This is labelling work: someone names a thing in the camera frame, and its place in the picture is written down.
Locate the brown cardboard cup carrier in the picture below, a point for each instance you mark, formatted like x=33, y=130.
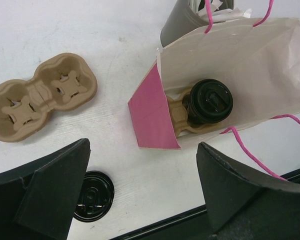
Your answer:
x=179, y=117
x=61, y=83

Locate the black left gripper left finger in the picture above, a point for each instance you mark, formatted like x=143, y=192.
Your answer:
x=38, y=199

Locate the beige pink paper bag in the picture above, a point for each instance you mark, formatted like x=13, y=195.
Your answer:
x=260, y=65

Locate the grey cylindrical holder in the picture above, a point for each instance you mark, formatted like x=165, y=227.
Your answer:
x=181, y=21

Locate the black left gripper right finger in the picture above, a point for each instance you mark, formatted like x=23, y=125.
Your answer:
x=244, y=203

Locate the black cup lid stack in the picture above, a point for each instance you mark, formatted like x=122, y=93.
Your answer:
x=96, y=197

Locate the white stirrer sticks bundle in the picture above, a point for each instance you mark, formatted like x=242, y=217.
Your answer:
x=221, y=10

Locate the dark coffee cup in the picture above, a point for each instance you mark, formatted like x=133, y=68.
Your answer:
x=193, y=109

